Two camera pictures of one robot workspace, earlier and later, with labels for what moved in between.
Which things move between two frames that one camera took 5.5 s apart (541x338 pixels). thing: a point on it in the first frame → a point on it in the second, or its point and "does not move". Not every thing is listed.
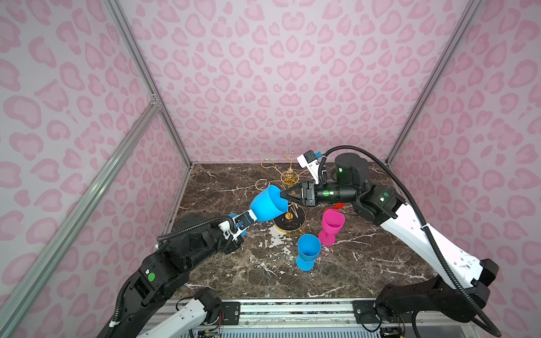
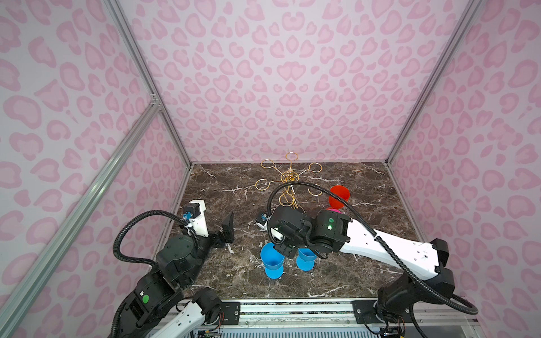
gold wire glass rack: [294, 218] does not move
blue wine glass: [267, 205] → [272, 260]
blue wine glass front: [308, 248] does not move
